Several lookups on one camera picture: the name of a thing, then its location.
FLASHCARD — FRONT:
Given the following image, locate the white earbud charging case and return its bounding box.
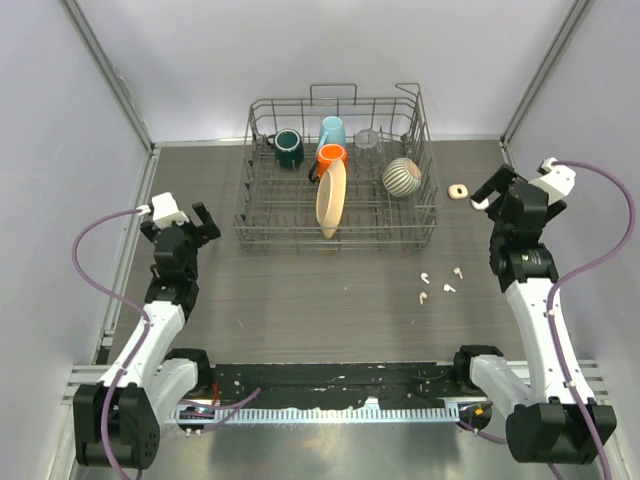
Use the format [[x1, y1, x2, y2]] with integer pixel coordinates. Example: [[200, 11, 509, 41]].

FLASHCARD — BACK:
[[470, 199, 490, 211]]

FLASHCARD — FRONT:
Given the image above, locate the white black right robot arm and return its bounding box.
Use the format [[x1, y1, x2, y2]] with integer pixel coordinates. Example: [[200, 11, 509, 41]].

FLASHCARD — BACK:
[[451, 158, 617, 465]]

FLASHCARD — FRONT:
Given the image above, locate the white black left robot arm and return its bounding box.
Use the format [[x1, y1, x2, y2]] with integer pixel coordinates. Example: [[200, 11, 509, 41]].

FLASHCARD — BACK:
[[72, 193, 221, 475]]

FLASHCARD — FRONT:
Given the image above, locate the beige small earbud case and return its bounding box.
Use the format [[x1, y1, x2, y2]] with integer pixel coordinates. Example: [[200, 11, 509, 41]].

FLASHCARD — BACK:
[[447, 184, 469, 200]]

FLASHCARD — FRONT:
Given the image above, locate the striped ceramic bowl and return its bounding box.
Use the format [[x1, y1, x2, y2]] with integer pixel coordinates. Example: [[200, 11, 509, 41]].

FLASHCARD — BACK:
[[382, 157, 422, 198]]

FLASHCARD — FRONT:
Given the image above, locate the dark green mug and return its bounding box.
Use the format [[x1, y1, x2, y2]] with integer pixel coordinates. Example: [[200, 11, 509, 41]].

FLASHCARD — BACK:
[[266, 129, 304, 170]]

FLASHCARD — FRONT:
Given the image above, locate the beige plate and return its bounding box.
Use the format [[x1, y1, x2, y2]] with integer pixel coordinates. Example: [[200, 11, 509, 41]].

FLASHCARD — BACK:
[[315, 160, 347, 239]]

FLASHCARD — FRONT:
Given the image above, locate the clear glass cup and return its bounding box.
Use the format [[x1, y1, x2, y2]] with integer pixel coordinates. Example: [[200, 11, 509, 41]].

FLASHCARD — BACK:
[[354, 129, 384, 170]]

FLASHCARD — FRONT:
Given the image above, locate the orange mug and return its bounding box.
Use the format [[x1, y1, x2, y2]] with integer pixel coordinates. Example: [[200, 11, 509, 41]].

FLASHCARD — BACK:
[[308, 143, 348, 184]]

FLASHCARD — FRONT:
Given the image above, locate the light blue mug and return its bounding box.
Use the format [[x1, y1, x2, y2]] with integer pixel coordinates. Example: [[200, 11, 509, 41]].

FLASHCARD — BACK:
[[318, 116, 346, 148]]

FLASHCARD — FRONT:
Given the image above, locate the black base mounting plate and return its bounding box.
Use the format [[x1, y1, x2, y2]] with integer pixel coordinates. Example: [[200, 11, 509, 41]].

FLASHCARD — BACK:
[[211, 362, 486, 410]]

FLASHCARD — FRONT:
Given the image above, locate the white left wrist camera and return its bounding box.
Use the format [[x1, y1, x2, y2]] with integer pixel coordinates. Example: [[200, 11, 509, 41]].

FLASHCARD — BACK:
[[136, 192, 190, 229]]

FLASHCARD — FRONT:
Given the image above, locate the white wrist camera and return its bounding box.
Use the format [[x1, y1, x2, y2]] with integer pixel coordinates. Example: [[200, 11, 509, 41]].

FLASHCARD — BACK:
[[136, 192, 190, 229], [529, 157, 576, 206]]

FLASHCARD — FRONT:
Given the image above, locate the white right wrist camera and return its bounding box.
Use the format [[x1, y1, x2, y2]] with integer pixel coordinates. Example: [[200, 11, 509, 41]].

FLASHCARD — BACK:
[[529, 157, 576, 206]]

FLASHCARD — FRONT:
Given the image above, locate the grey wire dish rack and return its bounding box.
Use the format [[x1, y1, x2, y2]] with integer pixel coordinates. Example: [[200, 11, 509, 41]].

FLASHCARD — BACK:
[[233, 83, 442, 249]]

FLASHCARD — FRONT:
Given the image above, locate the white slotted cable duct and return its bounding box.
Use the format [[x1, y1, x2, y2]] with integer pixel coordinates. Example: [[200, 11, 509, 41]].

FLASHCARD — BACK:
[[169, 403, 461, 425]]

